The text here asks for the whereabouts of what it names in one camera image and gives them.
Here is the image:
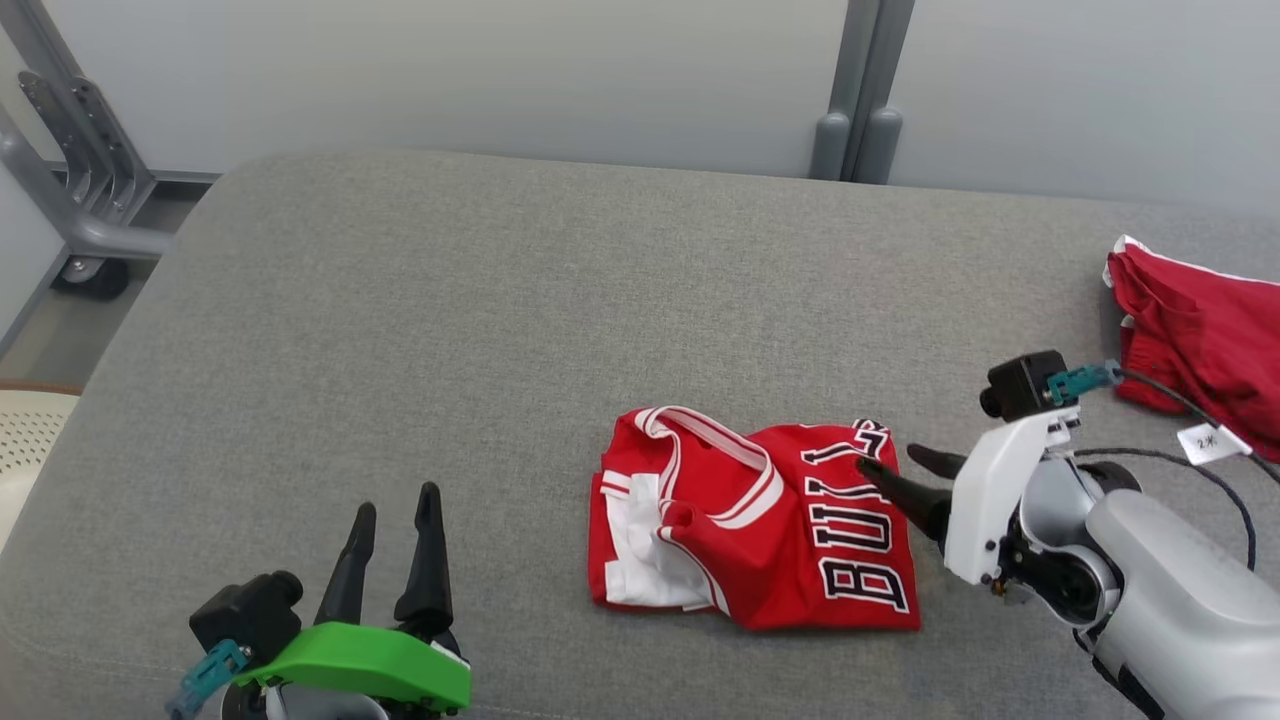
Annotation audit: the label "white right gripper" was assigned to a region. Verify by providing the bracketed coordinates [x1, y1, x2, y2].
[856, 405, 1083, 588]

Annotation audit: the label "camera cable teal plug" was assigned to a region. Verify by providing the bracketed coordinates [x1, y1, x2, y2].
[1045, 360, 1280, 461]
[165, 640, 251, 720]

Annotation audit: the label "grey partition post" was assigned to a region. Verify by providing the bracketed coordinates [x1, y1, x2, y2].
[852, 0, 917, 187]
[809, 0, 883, 183]

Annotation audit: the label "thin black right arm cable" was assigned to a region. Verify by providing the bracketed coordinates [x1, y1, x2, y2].
[1065, 447, 1258, 573]

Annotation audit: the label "grey metal rack frame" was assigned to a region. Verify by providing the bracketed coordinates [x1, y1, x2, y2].
[0, 0, 179, 301]

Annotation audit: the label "red white sports shorts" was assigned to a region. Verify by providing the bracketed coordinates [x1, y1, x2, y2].
[1103, 235, 1280, 463]

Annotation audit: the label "beige perforated laundry basket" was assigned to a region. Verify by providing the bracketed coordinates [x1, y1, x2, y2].
[0, 380, 85, 553]

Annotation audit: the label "black caster wheel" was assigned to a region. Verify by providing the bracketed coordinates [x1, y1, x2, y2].
[52, 255, 131, 301]

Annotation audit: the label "right camera cable teal plug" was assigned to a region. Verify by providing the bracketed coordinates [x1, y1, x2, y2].
[1045, 360, 1280, 461]

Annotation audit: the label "red white basketball jersey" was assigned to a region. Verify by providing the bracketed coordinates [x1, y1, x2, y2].
[587, 405, 923, 633]

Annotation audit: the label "white right cable tag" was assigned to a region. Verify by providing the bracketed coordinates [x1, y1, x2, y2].
[1177, 423, 1253, 467]

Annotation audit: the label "left camera cable teal plug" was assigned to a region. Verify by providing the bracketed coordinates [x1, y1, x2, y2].
[165, 640, 251, 720]

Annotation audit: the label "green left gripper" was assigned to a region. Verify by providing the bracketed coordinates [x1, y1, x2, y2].
[234, 482, 474, 715]

